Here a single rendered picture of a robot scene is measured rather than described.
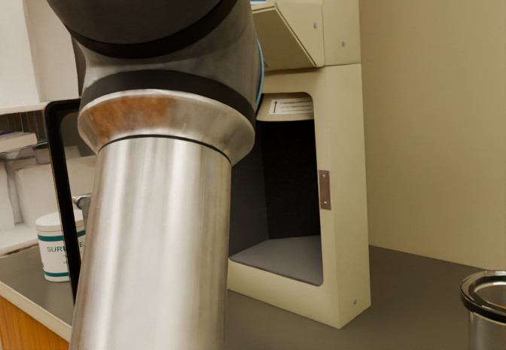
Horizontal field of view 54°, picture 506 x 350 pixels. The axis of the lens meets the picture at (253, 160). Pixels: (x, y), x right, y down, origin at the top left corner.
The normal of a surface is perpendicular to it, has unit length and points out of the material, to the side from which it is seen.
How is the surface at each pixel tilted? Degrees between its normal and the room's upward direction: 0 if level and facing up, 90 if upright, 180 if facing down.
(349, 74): 90
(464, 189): 90
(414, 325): 0
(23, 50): 96
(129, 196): 56
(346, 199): 90
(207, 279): 74
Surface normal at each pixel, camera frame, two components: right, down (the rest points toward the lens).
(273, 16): -0.43, 0.82
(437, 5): -0.69, 0.18
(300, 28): 0.72, 0.07
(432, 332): -0.08, -0.98
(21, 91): 0.15, 0.33
